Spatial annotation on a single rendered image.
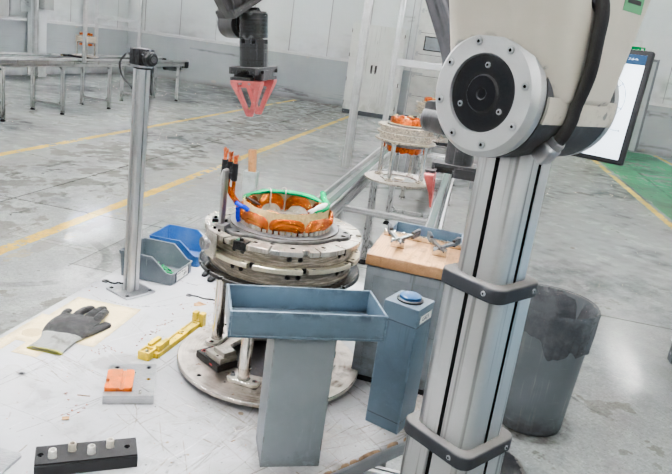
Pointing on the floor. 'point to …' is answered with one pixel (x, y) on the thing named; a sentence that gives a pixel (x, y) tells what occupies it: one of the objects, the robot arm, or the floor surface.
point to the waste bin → (541, 386)
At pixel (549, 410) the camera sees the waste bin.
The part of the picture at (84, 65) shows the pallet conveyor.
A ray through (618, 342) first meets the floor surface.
